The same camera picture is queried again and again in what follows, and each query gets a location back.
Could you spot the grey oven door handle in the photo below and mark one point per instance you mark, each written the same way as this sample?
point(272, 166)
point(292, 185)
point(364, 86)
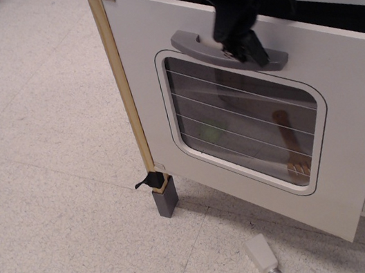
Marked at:
point(189, 44)

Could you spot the white oven door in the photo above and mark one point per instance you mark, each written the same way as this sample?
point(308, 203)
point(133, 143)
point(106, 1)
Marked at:
point(321, 88)

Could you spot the wooden slotted spatula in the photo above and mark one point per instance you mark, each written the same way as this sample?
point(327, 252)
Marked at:
point(298, 164)

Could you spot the black tape piece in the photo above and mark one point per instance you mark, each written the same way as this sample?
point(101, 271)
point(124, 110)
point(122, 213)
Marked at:
point(152, 180)

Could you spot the white salt shaker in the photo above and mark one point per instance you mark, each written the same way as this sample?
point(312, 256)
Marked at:
point(261, 255)

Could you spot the wooden corner post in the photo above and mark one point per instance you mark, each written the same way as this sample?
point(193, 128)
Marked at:
point(111, 50)

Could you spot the grey post foot cap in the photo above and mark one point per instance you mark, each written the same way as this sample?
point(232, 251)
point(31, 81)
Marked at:
point(166, 201)

